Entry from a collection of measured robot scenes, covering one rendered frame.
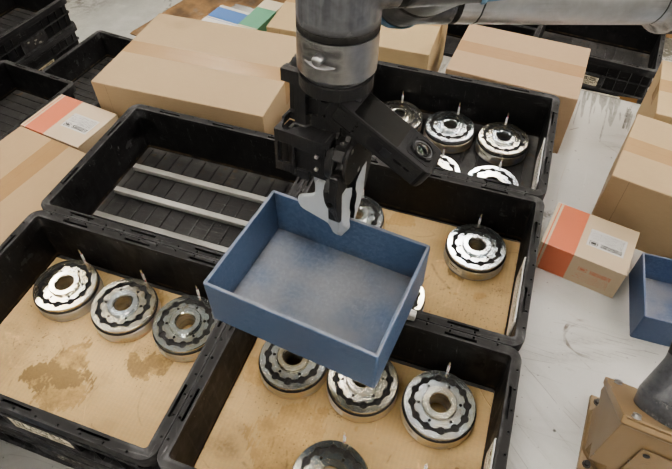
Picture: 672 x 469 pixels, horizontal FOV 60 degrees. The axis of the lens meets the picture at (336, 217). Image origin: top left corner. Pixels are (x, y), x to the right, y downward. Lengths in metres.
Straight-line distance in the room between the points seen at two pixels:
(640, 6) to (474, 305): 0.50
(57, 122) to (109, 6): 2.32
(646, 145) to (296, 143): 0.89
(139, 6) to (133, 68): 2.22
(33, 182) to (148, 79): 0.32
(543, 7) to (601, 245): 0.63
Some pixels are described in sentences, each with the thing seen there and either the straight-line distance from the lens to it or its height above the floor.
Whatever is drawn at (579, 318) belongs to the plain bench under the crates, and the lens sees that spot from 1.19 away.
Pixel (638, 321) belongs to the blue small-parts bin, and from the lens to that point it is 1.18.
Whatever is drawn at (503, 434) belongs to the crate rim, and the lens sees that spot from 0.79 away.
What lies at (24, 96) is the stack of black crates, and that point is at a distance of 2.17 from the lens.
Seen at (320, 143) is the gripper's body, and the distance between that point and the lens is 0.57.
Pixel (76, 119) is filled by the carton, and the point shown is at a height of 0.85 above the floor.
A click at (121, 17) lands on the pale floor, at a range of 3.53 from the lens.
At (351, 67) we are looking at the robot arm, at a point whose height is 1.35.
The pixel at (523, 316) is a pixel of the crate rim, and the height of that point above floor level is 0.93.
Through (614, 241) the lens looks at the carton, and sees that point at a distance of 1.23.
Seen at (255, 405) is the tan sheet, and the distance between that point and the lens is 0.89.
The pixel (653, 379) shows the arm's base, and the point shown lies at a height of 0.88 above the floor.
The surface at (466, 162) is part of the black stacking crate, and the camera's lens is 1.21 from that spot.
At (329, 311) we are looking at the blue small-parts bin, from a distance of 0.67.
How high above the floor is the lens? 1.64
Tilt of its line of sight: 49 degrees down
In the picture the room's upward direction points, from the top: straight up
